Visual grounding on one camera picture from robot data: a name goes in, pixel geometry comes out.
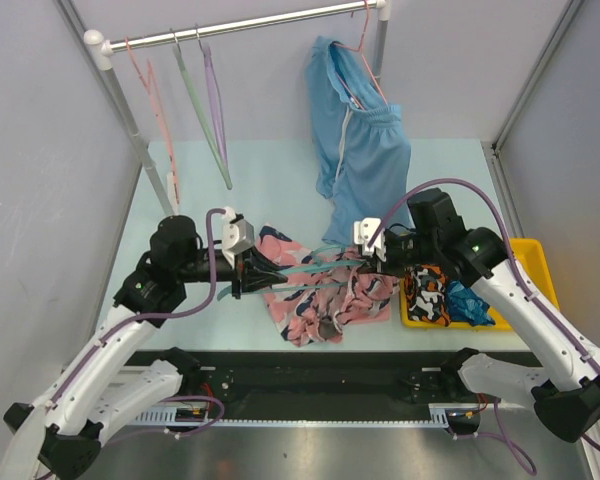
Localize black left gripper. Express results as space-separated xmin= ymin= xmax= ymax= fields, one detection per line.
xmin=177 ymin=247 xmax=288 ymax=300

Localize teal plastic hanger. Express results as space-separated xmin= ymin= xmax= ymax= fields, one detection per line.
xmin=246 ymin=244 xmax=363 ymax=295

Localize pink patterned shorts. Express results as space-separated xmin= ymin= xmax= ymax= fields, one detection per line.
xmin=257 ymin=225 xmax=399 ymax=347

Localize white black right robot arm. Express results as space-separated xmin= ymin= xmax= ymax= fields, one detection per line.
xmin=353 ymin=188 xmax=600 ymax=443

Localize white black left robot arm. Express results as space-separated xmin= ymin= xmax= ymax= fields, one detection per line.
xmin=0 ymin=208 xmax=287 ymax=479

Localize camouflage patterned shorts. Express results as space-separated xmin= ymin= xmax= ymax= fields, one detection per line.
xmin=404 ymin=265 xmax=451 ymax=327

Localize blue patterned shorts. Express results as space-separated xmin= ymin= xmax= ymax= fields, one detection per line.
xmin=446 ymin=281 xmax=495 ymax=327

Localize light blue shorts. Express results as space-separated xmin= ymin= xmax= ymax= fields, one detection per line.
xmin=305 ymin=36 xmax=411 ymax=245

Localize purple plastic hanger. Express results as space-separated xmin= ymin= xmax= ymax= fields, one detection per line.
xmin=196 ymin=35 xmax=228 ymax=167

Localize light green plastic hanger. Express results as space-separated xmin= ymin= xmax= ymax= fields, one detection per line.
xmin=172 ymin=31 xmax=233 ymax=191

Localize yellow plastic bin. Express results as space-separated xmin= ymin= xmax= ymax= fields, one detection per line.
xmin=399 ymin=238 xmax=559 ymax=332

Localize metal clothes rack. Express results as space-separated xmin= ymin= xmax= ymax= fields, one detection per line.
xmin=82 ymin=1 xmax=391 ymax=216

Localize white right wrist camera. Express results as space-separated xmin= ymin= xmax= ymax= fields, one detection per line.
xmin=353 ymin=217 xmax=386 ymax=261

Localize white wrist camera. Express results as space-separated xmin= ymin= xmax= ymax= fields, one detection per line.
xmin=222 ymin=214 xmax=256 ymax=255
xmin=353 ymin=217 xmax=386 ymax=261

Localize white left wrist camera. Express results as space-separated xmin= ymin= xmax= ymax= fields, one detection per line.
xmin=222 ymin=214 xmax=256 ymax=255

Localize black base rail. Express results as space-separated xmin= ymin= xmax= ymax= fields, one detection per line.
xmin=119 ymin=348 xmax=539 ymax=426

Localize white cable duct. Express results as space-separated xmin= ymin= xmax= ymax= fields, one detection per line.
xmin=128 ymin=404 xmax=477 ymax=431

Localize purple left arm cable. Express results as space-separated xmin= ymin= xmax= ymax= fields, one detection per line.
xmin=29 ymin=206 xmax=231 ymax=480

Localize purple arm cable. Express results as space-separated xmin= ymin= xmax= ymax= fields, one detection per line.
xmin=29 ymin=206 xmax=231 ymax=480
xmin=369 ymin=178 xmax=600 ymax=459

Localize pink wire hanger right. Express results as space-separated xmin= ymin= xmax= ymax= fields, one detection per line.
xmin=335 ymin=0 xmax=389 ymax=106

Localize pink wire hanger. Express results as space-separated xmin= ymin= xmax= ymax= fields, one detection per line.
xmin=335 ymin=0 xmax=389 ymax=106
xmin=125 ymin=37 xmax=180 ymax=213

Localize pink wire hanger left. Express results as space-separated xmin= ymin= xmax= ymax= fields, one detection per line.
xmin=125 ymin=37 xmax=180 ymax=213

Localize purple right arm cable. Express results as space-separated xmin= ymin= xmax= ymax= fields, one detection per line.
xmin=369 ymin=178 xmax=600 ymax=459

